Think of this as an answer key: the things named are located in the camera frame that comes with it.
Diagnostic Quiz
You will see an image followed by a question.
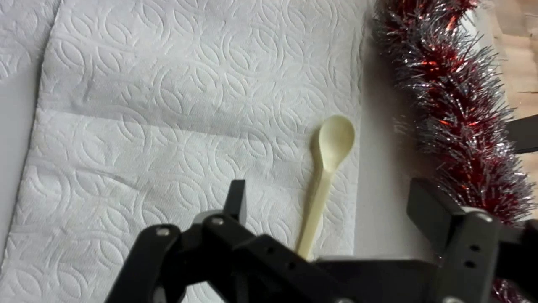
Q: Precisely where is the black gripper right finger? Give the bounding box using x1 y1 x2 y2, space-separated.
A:
407 176 538 303

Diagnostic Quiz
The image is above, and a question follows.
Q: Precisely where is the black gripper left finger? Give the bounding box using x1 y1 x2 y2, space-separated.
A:
103 176 360 303

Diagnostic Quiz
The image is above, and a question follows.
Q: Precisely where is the cream plastic spoon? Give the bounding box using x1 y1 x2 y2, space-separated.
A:
294 114 357 262

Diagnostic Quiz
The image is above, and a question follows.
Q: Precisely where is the red silver tinsel garland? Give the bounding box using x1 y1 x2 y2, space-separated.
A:
372 0 536 303

